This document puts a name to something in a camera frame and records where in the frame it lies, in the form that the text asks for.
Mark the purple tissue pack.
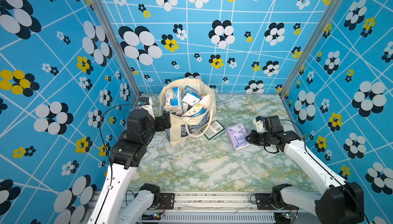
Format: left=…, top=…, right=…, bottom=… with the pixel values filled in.
left=226, top=123, right=250, bottom=150

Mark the green white tissue pack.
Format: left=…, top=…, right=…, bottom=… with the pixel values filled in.
left=201, top=120, right=226, bottom=142

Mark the cream canvas tote bag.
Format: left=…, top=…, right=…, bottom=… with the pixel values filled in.
left=159, top=78, right=217, bottom=146

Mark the colourful small tissue pack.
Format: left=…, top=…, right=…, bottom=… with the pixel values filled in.
left=164, top=87, right=183, bottom=113

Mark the blue white tissue box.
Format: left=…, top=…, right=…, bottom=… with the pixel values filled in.
left=182, top=103, right=206, bottom=117

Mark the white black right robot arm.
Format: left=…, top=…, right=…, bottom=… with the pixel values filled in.
left=246, top=116, right=367, bottom=224

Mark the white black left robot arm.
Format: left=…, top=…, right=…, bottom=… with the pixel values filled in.
left=88, top=109, right=171, bottom=224

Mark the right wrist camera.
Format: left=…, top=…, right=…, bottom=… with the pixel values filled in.
left=253, top=116, right=266, bottom=133

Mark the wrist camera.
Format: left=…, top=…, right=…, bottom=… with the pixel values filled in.
left=253, top=116, right=266, bottom=133
left=138, top=97, right=155, bottom=118

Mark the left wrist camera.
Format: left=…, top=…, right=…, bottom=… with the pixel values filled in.
left=138, top=97, right=155, bottom=118

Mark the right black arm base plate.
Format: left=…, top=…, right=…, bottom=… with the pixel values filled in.
left=250, top=193, right=298, bottom=212

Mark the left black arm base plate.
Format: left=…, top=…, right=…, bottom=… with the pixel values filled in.
left=148, top=193, right=175, bottom=210

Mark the aluminium front rail frame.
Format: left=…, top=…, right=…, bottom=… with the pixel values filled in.
left=82, top=190, right=351, bottom=224

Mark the left aluminium corner post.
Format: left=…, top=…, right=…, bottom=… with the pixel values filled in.
left=90, top=0, right=141, bottom=100

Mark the aluminium corner post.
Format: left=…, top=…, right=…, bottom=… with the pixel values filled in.
left=279, top=0, right=343, bottom=99
left=90, top=0, right=141, bottom=100

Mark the right aluminium corner post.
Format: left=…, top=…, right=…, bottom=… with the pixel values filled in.
left=279, top=0, right=343, bottom=99

